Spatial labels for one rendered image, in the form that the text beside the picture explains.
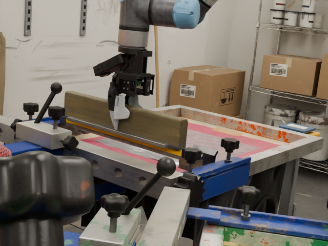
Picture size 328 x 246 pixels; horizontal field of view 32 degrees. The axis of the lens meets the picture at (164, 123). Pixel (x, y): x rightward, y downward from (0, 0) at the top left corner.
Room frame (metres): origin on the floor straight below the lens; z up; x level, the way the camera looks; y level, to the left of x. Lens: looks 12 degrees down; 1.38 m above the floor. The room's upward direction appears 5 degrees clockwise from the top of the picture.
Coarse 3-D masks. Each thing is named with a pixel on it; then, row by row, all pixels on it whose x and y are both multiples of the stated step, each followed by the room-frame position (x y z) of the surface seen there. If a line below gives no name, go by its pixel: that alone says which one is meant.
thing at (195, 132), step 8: (192, 128) 1.89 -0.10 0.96; (200, 128) 1.90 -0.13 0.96; (208, 128) 1.91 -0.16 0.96; (192, 136) 1.78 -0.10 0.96; (200, 136) 1.79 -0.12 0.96; (208, 136) 1.80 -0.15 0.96; (96, 144) 1.57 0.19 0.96; (104, 144) 1.58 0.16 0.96; (120, 152) 1.51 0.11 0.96; (128, 152) 1.52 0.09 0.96
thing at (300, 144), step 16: (160, 112) 1.98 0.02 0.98; (176, 112) 2.06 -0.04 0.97; (192, 112) 2.04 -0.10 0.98; (208, 112) 2.02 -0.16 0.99; (240, 128) 1.91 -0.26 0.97; (256, 128) 1.88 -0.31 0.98; (272, 128) 1.84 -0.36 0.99; (288, 144) 1.64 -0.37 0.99; (304, 144) 1.66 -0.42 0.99; (320, 144) 1.75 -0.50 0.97; (256, 160) 1.43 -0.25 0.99; (272, 160) 1.50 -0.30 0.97; (288, 160) 1.58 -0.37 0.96; (96, 176) 1.29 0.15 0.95
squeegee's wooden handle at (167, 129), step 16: (64, 96) 1.55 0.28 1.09; (80, 96) 1.51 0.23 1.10; (80, 112) 1.51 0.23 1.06; (96, 112) 1.47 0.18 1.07; (144, 112) 1.37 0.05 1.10; (128, 128) 1.40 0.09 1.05; (144, 128) 1.37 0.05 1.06; (160, 128) 1.34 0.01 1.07; (176, 128) 1.31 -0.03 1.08; (176, 144) 1.31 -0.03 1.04
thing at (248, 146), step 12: (192, 144) 1.67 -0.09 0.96; (204, 144) 1.68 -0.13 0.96; (216, 144) 1.70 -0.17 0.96; (240, 144) 1.72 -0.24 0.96; (252, 144) 1.74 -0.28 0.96; (264, 144) 1.75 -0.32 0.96; (276, 144) 1.77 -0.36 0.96; (132, 156) 1.48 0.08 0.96; (216, 156) 1.56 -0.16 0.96; (240, 156) 1.58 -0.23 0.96; (180, 168) 1.41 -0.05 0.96
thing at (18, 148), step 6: (6, 144) 1.19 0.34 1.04; (12, 144) 1.19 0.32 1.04; (18, 144) 1.20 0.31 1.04; (24, 144) 1.20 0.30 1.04; (30, 144) 1.20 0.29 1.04; (36, 144) 1.21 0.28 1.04; (12, 150) 1.15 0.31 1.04; (18, 150) 1.15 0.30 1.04; (24, 150) 1.16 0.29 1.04; (30, 150) 1.17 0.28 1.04; (36, 150) 1.18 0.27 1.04; (42, 150) 1.20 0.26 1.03; (48, 150) 1.21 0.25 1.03; (54, 150) 1.22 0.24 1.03; (60, 150) 1.24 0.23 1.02
